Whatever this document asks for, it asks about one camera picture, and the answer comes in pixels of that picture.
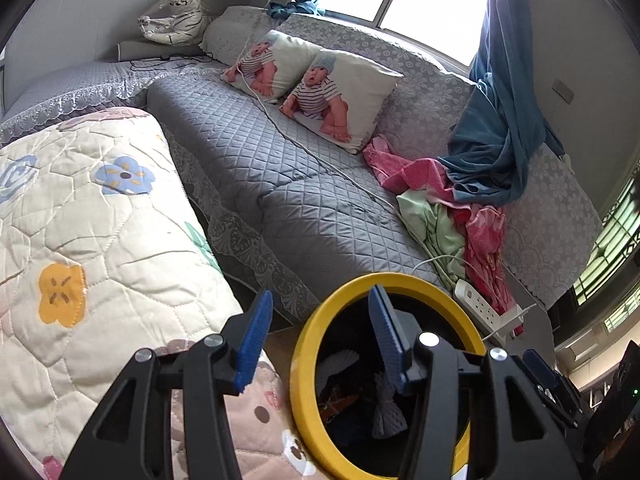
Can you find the large sliding window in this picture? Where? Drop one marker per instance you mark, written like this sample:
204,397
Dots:
430,10

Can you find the grey flat cushion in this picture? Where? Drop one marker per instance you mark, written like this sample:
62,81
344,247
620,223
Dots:
150,50

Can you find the light green cloth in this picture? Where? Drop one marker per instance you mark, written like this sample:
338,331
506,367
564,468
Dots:
435,230

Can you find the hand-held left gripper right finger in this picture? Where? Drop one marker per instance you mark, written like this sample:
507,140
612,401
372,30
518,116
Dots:
387,340

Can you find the baby print pillow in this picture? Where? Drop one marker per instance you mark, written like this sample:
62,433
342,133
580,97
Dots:
340,100
270,65

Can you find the cream printed quilt blanket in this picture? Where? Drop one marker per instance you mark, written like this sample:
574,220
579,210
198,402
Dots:
100,260

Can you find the orange snack wrapper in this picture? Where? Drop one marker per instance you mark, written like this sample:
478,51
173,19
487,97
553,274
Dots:
340,405

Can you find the white tiger plush toy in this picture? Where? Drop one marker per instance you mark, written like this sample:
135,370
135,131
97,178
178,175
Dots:
175,15

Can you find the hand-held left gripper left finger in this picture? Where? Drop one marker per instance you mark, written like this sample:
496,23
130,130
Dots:
255,340

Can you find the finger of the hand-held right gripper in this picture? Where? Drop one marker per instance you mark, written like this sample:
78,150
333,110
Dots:
542,372

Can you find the yellow rimmed black trash bin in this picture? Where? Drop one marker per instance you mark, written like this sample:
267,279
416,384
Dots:
305,360

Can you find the white power strip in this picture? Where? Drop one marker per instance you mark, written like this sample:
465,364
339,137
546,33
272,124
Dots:
475,302

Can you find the wall switch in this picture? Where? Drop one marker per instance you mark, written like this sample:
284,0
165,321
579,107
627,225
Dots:
565,91

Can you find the pink cloth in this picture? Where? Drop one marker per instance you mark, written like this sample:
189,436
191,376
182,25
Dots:
415,175

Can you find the window with green grille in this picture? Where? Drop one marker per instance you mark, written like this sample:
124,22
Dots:
615,240

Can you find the pale purple knitted cloth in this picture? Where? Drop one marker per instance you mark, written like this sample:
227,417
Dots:
387,410

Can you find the grey quilted sofa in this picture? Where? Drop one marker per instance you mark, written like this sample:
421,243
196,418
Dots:
280,220

